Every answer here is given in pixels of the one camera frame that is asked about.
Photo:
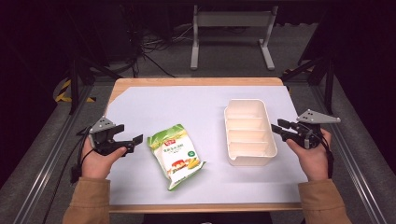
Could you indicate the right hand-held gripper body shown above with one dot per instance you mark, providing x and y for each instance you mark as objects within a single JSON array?
[{"x": 306, "y": 132}]

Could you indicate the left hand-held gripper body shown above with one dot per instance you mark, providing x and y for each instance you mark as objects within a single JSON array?
[{"x": 104, "y": 143}]

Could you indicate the white divided plastic box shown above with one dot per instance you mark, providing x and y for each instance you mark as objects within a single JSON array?
[{"x": 249, "y": 133}]

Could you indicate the green and white snack packet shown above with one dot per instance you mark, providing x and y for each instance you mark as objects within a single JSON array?
[{"x": 175, "y": 155}]

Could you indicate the person's left hand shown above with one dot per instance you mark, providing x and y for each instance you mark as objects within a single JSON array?
[{"x": 99, "y": 163}]

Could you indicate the person's right hand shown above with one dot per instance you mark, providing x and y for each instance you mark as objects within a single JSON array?
[{"x": 313, "y": 161}]

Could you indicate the black tripod stand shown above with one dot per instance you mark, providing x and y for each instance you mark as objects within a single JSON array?
[
  {"x": 74, "y": 84},
  {"x": 328, "y": 84}
]

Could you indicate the yellow and black striped tape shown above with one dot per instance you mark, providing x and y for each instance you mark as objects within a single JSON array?
[{"x": 63, "y": 93}]

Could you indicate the white table mat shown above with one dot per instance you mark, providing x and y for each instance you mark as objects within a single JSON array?
[{"x": 202, "y": 102}]

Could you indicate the wooden table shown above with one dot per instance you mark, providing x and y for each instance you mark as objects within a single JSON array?
[{"x": 186, "y": 81}]

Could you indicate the white metal stand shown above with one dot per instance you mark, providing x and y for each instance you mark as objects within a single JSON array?
[{"x": 233, "y": 20}]

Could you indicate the aluminium rail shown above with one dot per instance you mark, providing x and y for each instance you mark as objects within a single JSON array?
[
  {"x": 351, "y": 161},
  {"x": 46, "y": 161}
]

